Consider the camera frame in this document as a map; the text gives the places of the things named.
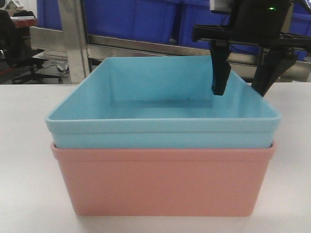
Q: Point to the pink plastic box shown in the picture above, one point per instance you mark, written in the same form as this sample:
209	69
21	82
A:
163	182

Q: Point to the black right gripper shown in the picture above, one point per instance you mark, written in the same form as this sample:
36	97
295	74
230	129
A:
256	23

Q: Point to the blue crate upper right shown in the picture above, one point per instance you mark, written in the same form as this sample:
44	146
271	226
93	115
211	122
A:
197	12

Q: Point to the blue crate far right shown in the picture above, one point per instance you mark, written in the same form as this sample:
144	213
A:
301	18

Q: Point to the stainless steel shelf rack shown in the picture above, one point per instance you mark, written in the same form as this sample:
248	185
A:
80	49

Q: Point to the black office chair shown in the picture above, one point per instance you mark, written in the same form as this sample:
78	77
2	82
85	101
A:
18	54

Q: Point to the blue crate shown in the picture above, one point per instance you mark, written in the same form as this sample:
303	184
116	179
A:
140	20
301	18
197	12

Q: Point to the blue crate upper left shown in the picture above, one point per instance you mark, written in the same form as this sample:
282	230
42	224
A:
140	20

